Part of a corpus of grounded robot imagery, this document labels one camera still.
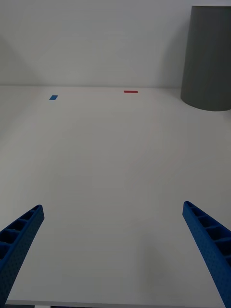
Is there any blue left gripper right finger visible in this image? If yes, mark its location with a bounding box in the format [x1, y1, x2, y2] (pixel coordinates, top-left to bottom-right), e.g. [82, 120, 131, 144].
[182, 201, 231, 308]

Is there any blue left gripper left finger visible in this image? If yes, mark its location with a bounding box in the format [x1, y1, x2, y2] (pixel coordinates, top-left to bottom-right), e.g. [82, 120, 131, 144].
[0, 204, 45, 307]

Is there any grey plastic waste bin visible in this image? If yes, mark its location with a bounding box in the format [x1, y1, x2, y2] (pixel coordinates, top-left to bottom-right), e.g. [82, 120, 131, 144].
[180, 5, 231, 112]

